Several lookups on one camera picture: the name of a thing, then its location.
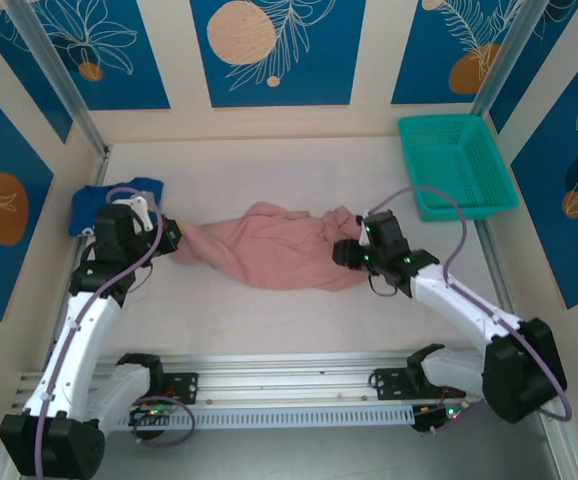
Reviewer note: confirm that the aluminium table side rail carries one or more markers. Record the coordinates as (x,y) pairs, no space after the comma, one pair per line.
(494,265)
(100,167)

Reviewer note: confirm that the folded blue t-shirt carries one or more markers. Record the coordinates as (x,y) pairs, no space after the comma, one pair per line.
(86,200)

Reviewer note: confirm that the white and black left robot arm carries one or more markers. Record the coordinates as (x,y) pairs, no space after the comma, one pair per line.
(79,350)

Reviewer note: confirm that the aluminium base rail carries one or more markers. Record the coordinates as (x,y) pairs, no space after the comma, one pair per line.
(289,380)

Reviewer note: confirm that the teal plastic basket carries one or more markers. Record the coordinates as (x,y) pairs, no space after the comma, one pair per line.
(449,165)

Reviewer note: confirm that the pink t-shirt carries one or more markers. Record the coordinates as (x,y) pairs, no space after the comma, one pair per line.
(279,250)

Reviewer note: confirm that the grey metal sheet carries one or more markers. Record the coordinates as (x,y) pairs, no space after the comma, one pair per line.
(289,457)

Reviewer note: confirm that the aluminium frame post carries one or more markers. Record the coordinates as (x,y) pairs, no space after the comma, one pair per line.
(69,95)
(509,55)

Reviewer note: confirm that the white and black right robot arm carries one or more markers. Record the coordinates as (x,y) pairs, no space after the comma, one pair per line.
(459,305)

